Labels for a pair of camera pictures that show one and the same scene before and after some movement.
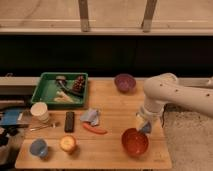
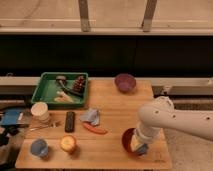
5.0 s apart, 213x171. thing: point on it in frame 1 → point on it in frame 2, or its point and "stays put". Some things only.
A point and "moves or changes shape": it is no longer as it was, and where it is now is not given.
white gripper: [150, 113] → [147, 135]
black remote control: [69, 122] stays put
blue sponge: [146, 127] moves or changes shape
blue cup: [39, 147] stays put
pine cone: [79, 84] stays put
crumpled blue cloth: [92, 116] stays put
